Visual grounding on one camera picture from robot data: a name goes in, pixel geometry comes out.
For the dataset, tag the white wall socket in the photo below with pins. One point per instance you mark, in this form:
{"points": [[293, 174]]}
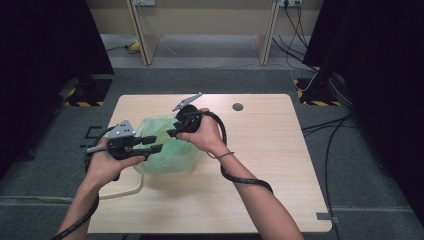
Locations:
{"points": [[290, 2], [144, 2]]}

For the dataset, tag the thin grey wristband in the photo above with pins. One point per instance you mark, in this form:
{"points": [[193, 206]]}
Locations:
{"points": [[226, 154]]}

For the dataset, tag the person's right hand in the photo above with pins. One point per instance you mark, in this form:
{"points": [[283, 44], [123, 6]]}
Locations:
{"points": [[208, 136]]}

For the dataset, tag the grey tape strip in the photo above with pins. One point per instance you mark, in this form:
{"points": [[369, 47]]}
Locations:
{"points": [[326, 216]]}

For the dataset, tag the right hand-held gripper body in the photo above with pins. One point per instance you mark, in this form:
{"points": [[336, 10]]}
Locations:
{"points": [[190, 120]]}

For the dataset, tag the grey round table grommet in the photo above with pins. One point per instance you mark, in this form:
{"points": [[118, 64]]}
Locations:
{"points": [[237, 107]]}

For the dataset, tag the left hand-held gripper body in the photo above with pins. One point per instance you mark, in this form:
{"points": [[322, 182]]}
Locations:
{"points": [[121, 131]]}

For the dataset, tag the long wooden desk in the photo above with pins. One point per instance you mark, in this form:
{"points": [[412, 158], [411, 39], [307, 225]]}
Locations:
{"points": [[206, 20]]}

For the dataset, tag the small yellow object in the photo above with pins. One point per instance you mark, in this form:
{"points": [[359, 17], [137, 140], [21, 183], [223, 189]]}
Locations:
{"points": [[135, 46]]}

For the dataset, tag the black curtain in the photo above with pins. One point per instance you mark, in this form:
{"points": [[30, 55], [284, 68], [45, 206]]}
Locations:
{"points": [[383, 83], [43, 66]]}

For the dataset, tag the black stand with striped base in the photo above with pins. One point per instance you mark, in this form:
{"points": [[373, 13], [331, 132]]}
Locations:
{"points": [[90, 95], [316, 93]]}

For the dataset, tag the green plastic bag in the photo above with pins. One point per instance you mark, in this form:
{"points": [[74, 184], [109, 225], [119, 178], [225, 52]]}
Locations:
{"points": [[170, 156]]}

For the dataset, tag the person's left hand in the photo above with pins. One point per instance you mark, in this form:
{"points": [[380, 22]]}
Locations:
{"points": [[103, 166]]}

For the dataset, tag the white trash bin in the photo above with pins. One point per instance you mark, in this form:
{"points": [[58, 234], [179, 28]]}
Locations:
{"points": [[130, 191]]}

